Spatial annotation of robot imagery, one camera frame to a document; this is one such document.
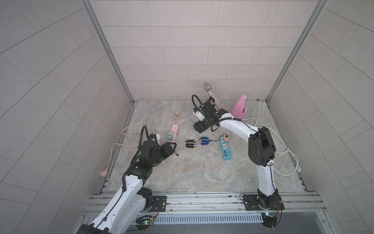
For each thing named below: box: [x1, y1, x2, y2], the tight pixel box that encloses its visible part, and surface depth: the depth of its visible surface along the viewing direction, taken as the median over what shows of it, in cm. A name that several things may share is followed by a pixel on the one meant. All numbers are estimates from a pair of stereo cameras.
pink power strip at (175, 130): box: [168, 123, 179, 143], surface depth 98 cm
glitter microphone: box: [203, 81, 224, 109], surface depth 91 cm
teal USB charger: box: [167, 131, 173, 141], surface depth 91 cm
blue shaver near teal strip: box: [198, 136, 210, 146], surface depth 93 cm
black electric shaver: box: [185, 139, 197, 149], surface depth 93 cm
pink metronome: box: [230, 94, 247, 120], surface depth 104 cm
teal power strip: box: [219, 136, 233, 161], surface depth 89 cm
